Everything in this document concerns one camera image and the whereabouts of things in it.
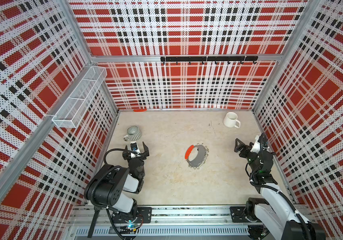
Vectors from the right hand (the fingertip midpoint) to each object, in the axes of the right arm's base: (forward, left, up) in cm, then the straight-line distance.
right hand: (243, 141), depth 82 cm
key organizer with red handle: (-1, +22, -18) cm, 29 cm away
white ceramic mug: (+24, -1, -10) cm, 26 cm away
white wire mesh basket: (+19, +103, +6) cm, 105 cm away
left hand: (+1, +62, -4) cm, 63 cm away
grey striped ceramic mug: (+17, +69, -14) cm, 72 cm away
